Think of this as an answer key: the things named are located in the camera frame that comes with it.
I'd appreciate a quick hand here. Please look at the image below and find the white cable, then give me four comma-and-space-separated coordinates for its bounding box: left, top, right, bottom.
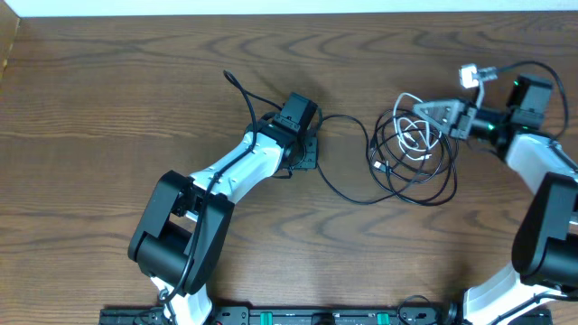
391, 92, 443, 163

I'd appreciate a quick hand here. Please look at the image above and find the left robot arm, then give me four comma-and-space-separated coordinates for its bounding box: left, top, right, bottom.
127, 116, 317, 324

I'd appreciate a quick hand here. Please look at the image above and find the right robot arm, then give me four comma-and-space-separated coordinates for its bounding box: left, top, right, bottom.
413, 74, 577, 324

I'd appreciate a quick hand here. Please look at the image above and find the cardboard panel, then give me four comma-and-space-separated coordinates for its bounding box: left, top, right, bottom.
0, 0, 21, 77

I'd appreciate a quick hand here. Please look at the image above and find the left camera black cable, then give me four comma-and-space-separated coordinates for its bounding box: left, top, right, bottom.
157, 70, 285, 324

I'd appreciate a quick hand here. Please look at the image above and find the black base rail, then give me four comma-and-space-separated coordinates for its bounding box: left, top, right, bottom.
98, 305, 459, 325

